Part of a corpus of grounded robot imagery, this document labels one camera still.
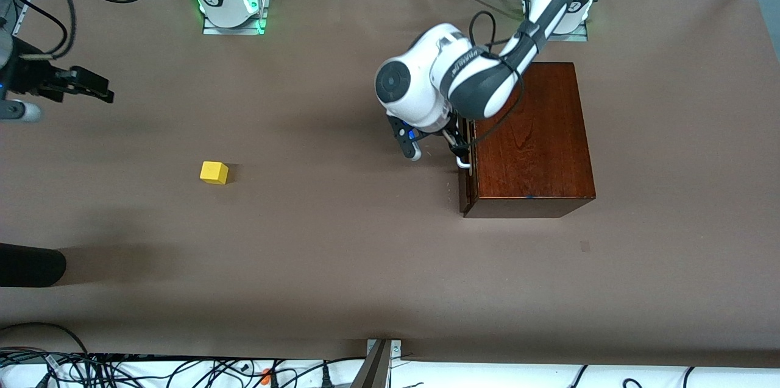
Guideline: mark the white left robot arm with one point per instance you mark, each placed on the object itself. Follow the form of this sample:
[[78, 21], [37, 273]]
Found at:
[[426, 83]]

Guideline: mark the yellow block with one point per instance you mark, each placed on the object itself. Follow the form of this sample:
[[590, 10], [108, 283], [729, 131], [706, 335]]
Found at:
[[213, 172]]

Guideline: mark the aluminium side rail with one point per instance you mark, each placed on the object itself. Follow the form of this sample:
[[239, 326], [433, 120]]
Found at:
[[25, 4]]

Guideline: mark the dark brown wooden cabinet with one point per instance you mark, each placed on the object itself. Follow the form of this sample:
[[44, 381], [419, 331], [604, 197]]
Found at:
[[530, 144]]

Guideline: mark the light wooden drawer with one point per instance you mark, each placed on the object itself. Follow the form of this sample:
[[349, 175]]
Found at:
[[468, 193]]

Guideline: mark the brown table cover sheet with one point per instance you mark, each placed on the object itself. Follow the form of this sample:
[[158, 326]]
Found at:
[[304, 223]]

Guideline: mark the black ribbed cylinder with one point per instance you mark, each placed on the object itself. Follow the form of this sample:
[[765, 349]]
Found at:
[[30, 265]]

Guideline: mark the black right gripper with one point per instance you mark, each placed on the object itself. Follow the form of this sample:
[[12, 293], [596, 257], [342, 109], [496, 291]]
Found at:
[[31, 75]]

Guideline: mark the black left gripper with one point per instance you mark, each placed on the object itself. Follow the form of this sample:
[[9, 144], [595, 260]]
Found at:
[[454, 134]]

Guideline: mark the black power plug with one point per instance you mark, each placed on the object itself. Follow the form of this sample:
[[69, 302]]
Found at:
[[326, 377]]

